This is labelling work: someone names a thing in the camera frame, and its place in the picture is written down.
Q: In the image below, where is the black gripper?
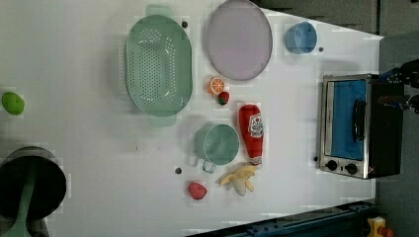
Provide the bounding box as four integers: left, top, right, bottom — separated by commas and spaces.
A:
378, 59, 419, 114

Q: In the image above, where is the blue plastic cup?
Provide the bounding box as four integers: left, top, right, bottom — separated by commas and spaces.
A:
285, 22, 317, 54

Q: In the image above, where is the red ketchup bottle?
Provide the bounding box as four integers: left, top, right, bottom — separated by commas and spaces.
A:
238, 105, 264, 166

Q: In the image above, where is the lilac round plate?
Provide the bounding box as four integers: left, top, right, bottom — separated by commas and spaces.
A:
206, 0, 273, 80

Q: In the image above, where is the small toy strawberry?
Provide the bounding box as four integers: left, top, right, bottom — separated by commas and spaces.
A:
217, 92, 229, 106

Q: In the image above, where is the toy peeled banana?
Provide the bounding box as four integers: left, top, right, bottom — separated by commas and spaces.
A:
216, 164, 257, 197

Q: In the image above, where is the toy orange slice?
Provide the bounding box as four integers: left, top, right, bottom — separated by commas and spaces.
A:
208, 77, 225, 95

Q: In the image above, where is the green plastic mug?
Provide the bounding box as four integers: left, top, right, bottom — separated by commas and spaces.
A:
195, 123, 239, 174

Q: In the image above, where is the pink toy strawberry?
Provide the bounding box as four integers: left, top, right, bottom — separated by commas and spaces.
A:
188, 182, 208, 200

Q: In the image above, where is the green oval colander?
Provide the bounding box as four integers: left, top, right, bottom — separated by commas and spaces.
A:
125, 4, 193, 127

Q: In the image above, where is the black pot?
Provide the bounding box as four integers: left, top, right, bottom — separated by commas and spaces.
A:
0, 146, 67, 221

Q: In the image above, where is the green toy lime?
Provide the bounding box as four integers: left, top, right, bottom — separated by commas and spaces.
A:
1, 92, 25, 116

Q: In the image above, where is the green spatula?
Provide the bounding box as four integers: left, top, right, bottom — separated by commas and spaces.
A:
1, 162, 37, 237

